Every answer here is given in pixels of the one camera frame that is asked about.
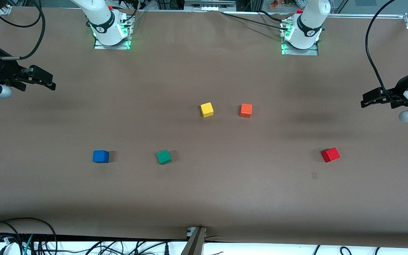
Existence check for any red wooden block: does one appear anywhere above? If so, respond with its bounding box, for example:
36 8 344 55
321 147 341 163

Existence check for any blue wooden block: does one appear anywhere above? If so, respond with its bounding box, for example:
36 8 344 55
92 150 110 164

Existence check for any orange wooden block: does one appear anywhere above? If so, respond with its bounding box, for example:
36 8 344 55
239 103 253 118

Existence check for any green wooden block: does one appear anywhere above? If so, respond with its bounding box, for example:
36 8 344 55
156 149 172 165

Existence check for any yellow wooden block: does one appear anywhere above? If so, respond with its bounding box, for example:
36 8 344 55
200 102 214 118

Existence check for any silver power strip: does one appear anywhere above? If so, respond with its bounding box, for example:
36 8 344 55
185 0 236 12

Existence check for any brown paper table cover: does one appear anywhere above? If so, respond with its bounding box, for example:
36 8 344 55
0 7 408 248

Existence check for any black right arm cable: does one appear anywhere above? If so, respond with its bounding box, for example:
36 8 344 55
0 0 46 60

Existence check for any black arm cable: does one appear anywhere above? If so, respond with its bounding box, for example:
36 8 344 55
365 0 408 107
0 0 46 60

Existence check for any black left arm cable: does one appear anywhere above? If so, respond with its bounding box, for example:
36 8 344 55
365 0 408 107

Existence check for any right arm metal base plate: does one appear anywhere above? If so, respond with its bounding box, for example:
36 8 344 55
93 14 132 50

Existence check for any aluminium table edge rail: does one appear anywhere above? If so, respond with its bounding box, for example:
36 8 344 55
326 13 407 19

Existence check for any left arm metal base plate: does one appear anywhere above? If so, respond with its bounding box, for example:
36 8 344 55
281 21 319 56

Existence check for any black looped floor cable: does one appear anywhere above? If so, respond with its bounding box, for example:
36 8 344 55
0 217 58 255

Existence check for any black base power cable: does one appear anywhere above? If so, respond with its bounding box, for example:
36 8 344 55
220 11 289 30

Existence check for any teal network cable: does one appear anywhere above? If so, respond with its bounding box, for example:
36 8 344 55
23 234 34 255

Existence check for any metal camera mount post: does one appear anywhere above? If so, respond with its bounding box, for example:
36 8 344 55
181 227 206 255

